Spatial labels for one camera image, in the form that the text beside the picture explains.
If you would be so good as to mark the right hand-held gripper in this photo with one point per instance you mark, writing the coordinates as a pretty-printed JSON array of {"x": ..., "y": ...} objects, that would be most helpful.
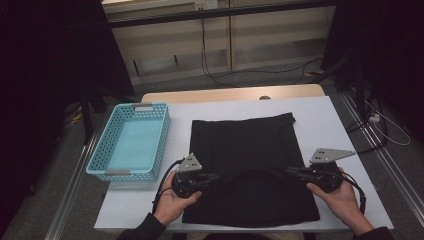
[{"x": 328, "y": 176}]

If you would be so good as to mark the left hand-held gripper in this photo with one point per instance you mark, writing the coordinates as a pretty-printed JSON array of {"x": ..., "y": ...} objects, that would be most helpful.
[{"x": 185, "y": 181}]

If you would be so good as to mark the light blue plastic basket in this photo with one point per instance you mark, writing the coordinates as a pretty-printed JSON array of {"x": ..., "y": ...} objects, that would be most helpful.
[{"x": 133, "y": 143}]

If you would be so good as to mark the black garment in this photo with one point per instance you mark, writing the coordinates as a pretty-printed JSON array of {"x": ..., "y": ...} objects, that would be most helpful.
[{"x": 246, "y": 146}]

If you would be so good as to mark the person's left hand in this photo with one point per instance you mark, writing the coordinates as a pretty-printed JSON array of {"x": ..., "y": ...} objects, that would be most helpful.
[{"x": 173, "y": 206}]

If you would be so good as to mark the person's right hand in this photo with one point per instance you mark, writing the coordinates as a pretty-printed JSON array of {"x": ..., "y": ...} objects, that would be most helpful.
[{"x": 343, "y": 206}]

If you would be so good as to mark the white power adapter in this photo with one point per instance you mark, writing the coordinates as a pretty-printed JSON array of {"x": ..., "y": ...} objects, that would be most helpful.
[{"x": 374, "y": 118}]

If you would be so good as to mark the wooden table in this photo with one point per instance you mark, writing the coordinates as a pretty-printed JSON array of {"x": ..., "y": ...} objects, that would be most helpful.
[{"x": 233, "y": 93}]

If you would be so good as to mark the black stand leg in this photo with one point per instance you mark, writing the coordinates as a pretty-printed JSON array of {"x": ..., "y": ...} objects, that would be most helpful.
[{"x": 87, "y": 123}]

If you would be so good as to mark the black curtain with stand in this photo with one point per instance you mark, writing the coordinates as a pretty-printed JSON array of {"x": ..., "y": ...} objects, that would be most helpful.
[{"x": 393, "y": 50}]

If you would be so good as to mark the beige shelf cabinet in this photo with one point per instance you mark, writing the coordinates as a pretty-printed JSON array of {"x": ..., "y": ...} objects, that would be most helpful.
[{"x": 266, "y": 33}]

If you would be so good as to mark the black horizontal bar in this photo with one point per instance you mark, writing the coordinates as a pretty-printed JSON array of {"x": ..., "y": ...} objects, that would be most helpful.
[{"x": 213, "y": 13}]

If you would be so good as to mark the large black curtain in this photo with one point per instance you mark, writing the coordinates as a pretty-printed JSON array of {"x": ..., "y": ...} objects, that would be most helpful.
[{"x": 50, "y": 66}]

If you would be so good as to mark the metal floor rail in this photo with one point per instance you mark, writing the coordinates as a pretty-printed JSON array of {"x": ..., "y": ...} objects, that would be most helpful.
[
  {"x": 71, "y": 190},
  {"x": 383, "y": 156}
]

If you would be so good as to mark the white wall socket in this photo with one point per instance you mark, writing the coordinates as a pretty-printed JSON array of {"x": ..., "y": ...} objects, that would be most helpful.
[{"x": 206, "y": 4}]

